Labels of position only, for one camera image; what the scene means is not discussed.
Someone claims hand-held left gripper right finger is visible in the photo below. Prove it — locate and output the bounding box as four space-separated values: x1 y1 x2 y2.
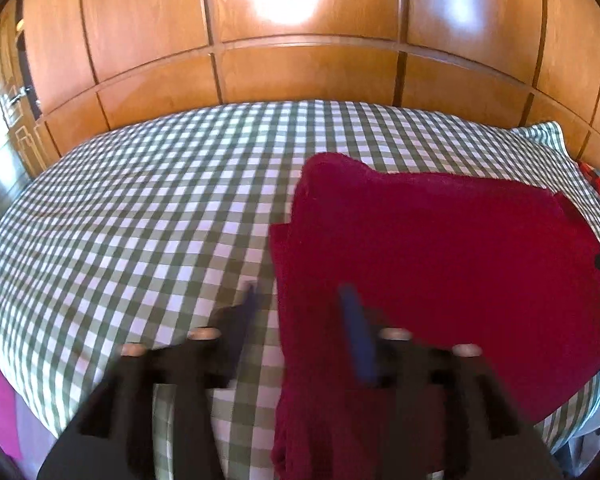
337 284 563 480

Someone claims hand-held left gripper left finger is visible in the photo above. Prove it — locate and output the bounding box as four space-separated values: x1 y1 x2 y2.
37 282 261 480

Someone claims wooden panelled wardrobe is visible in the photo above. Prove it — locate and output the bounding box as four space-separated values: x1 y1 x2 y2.
20 0 600 181

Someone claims green checked bed sheet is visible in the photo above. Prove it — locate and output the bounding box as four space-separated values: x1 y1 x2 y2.
0 100 600 480

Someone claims dark red garment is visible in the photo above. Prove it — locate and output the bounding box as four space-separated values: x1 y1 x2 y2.
269 152 600 480

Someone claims green checked pillow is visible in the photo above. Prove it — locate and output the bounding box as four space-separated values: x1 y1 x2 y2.
510 120 600 256

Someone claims wooden cabinet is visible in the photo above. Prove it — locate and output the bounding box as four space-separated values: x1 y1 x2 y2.
0 0 61 181

